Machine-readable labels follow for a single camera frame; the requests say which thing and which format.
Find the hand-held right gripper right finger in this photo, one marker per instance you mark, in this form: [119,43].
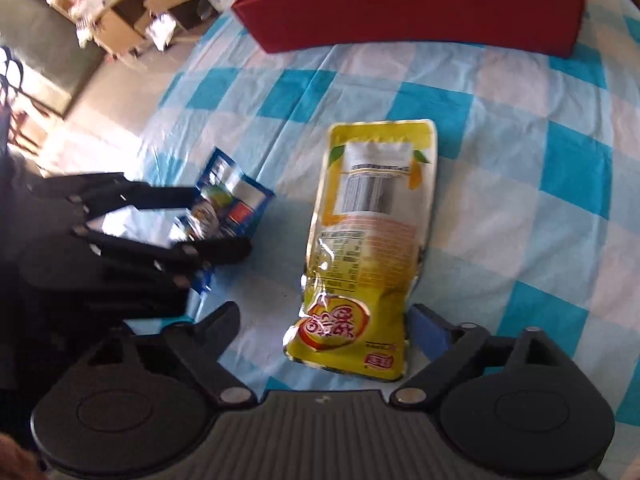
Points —
[427,330]

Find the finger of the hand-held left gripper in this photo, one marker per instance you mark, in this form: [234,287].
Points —
[215,250]
[150,196]

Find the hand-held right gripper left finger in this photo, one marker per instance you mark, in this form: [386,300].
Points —
[225,321]

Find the small blue snack packet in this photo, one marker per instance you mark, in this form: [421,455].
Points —
[235,200]

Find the yellow snack packet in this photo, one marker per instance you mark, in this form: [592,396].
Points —
[370,240]

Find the red cardboard box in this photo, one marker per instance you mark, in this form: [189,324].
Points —
[400,15]

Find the wooden chair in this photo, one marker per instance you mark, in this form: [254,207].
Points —
[20,125]

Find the white plastic bag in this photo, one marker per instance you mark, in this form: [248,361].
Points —
[162,30]

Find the wooden television stand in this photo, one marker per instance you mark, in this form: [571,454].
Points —
[125,20]

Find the blue white checkered tablecloth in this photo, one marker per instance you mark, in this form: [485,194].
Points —
[500,160]

